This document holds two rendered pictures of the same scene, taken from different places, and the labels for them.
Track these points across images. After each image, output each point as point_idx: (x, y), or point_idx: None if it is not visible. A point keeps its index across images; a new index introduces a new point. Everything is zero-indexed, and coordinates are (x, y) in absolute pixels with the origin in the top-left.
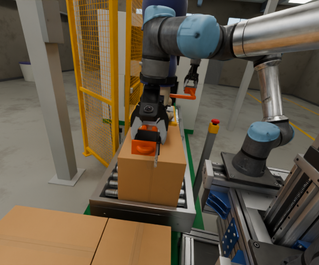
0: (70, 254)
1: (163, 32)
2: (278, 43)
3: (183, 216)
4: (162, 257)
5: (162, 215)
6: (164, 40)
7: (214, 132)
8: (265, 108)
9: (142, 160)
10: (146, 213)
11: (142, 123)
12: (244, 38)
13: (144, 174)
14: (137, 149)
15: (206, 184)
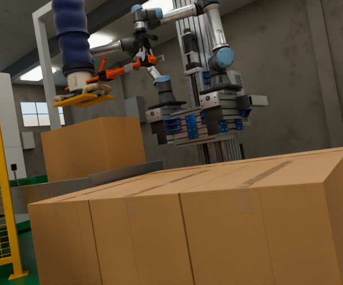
0: (136, 180)
1: (148, 11)
2: (172, 17)
3: (157, 166)
4: (176, 168)
5: (146, 172)
6: (149, 13)
7: None
8: (152, 74)
9: (116, 117)
10: (136, 174)
11: (132, 63)
12: (163, 17)
13: (120, 132)
14: (151, 58)
15: (161, 116)
